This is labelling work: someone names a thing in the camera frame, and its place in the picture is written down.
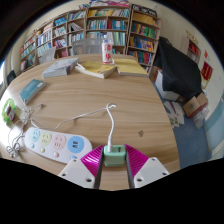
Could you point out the wooden bookshelf unit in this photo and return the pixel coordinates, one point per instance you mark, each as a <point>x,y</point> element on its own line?
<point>100,23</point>

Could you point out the green plastic bag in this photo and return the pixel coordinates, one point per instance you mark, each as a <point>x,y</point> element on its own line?
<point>5,108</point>

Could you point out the green charger block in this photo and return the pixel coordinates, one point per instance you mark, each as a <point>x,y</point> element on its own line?
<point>114,158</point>

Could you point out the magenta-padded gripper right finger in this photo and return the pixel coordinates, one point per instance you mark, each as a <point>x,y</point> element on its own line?
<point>150,171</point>

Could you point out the dark chair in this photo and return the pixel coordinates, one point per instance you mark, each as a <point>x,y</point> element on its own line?
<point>10,77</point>

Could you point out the narrow grey mesh chair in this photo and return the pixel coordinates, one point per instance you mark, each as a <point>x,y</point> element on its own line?
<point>48,55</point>

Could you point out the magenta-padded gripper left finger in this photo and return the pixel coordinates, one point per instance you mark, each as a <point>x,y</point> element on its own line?
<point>78,171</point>

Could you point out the cardboard box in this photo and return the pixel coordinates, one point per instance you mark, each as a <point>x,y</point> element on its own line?
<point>195,106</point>

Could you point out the open yellow book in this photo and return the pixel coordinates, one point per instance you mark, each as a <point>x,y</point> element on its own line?
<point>96,69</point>

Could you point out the red wall banner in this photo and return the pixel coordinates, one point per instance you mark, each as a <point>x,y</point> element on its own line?
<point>206,70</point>

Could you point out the red-labelled drink bottle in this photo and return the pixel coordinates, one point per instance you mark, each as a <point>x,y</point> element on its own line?
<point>107,51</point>

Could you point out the white box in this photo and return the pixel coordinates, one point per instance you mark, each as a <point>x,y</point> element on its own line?
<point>166,95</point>

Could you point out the wide grey mesh chair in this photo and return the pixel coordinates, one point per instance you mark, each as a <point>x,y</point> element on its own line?
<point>86,46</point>

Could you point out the white power strip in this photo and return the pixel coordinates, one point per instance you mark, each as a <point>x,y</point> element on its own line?
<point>56,143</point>

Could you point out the papers on floor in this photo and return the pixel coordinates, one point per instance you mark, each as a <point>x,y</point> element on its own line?
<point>175,115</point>

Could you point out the small wooden shelf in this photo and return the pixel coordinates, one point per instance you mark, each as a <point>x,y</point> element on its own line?
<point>192,49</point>

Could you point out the teal book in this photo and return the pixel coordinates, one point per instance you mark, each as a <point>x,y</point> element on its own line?
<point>31,90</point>

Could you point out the grey book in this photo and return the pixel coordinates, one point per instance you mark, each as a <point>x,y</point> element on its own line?
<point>60,68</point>

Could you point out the black cloth cover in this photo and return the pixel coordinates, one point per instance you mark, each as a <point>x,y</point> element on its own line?
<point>180,70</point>

